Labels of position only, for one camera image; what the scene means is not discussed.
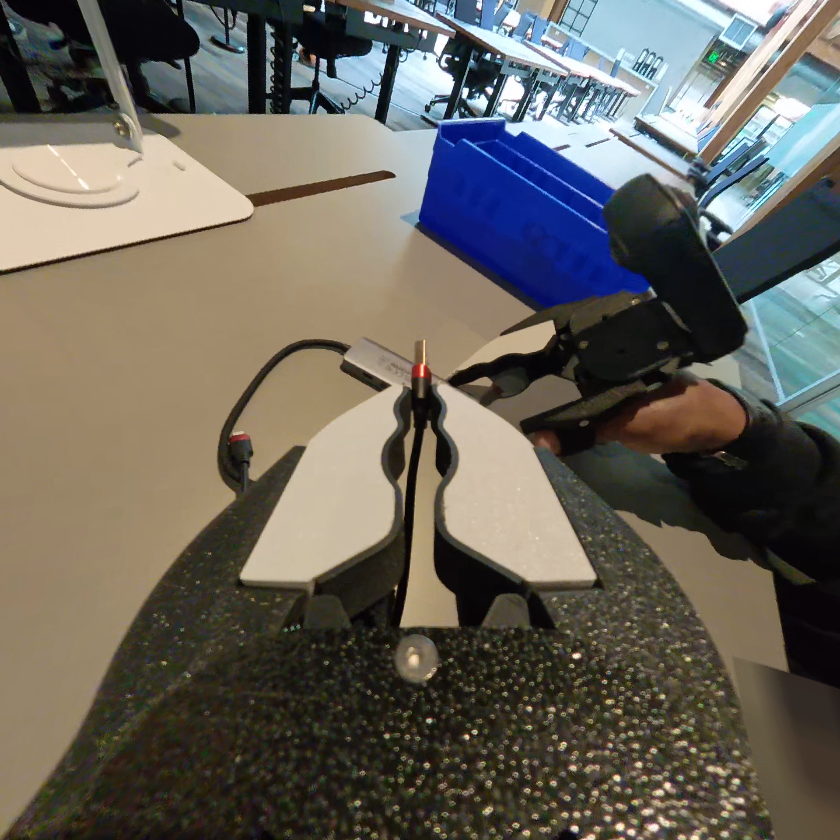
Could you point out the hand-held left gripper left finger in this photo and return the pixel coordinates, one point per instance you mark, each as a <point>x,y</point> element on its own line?
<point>328,512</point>

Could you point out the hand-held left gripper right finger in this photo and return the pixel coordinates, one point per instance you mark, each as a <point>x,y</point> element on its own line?
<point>512,512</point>

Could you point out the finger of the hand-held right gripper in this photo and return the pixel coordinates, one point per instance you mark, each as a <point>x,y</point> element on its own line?
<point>512,351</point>

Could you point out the grey usb hub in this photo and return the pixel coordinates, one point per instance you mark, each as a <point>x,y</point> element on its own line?
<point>377,358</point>

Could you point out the person's right forearm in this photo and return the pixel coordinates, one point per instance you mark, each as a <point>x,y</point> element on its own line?
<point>787,485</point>

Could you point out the person's right hand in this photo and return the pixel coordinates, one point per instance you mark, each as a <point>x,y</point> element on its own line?
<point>669,420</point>

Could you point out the dark flat panel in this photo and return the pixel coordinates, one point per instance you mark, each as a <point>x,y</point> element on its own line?
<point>781,249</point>

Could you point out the black office chair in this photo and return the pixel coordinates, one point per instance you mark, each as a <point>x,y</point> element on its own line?
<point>728,177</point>
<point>157,33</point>
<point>334,46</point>

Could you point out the blue plastic bin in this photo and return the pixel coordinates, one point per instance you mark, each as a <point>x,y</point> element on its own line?
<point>512,216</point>

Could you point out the wooden beam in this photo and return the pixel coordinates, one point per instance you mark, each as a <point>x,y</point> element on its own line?
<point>768,72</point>

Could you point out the wooden office desk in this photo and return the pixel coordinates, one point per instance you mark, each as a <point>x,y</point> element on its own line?
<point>407,16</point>
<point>505,46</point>

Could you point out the white flat board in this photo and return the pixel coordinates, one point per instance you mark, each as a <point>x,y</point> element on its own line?
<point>164,210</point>

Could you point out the white wall unit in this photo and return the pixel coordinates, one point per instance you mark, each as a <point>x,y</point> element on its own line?
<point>737,31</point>

